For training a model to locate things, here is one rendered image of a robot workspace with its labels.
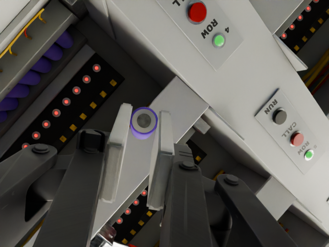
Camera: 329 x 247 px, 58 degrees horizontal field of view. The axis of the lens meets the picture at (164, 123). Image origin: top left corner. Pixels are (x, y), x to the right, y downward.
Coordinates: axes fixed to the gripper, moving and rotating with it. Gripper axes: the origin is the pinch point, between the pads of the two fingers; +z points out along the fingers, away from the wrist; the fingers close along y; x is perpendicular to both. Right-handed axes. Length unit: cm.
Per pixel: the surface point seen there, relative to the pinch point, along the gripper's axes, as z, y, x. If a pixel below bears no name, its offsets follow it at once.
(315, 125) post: 17.9, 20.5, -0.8
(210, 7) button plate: 12.5, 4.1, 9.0
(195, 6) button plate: 11.6, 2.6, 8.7
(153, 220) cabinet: 32.6, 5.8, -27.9
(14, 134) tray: 22.3, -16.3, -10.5
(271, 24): 15.4, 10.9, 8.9
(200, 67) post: 12.6, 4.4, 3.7
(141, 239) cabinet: 31.8, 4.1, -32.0
